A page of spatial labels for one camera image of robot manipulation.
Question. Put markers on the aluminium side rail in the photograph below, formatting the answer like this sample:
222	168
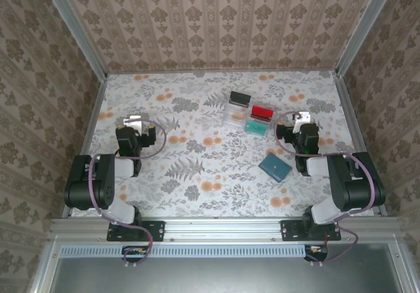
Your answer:
94	115
351	115

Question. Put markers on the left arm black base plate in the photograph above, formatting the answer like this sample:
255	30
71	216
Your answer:
155	230

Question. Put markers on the teal VIP card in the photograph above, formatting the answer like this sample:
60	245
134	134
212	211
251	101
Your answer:
256	127

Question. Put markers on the black card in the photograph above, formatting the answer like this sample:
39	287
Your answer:
240	98

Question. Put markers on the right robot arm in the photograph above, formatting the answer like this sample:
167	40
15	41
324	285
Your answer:
357	188

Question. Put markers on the aluminium corner post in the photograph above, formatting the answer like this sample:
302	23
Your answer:
365	27
75	27

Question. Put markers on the grey metal panel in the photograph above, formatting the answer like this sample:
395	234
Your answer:
223	276

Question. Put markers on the floral table cover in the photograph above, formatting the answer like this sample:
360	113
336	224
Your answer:
197	188

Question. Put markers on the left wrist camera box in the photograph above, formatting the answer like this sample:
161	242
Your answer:
133	121

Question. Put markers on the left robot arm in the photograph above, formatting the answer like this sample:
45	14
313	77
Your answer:
101	188

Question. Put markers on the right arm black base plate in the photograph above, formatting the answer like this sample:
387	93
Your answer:
290	232

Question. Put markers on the red card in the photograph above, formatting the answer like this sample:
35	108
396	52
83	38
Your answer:
262	113

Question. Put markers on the aluminium back rail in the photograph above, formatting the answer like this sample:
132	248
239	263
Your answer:
223	72

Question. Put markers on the teal leather card holder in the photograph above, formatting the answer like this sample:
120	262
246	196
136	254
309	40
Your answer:
275	168

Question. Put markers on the clear acrylic organizer box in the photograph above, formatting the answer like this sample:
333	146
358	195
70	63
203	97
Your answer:
234	112

